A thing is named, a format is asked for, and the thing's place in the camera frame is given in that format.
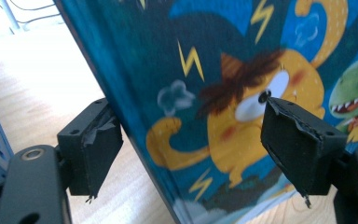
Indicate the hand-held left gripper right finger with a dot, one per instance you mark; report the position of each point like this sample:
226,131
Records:
295,149

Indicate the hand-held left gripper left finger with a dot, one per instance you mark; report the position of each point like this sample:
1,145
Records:
96,155

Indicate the white metal desk frame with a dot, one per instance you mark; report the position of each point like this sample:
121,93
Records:
11,14

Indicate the colourful picture book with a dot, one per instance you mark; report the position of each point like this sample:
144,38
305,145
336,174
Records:
199,37

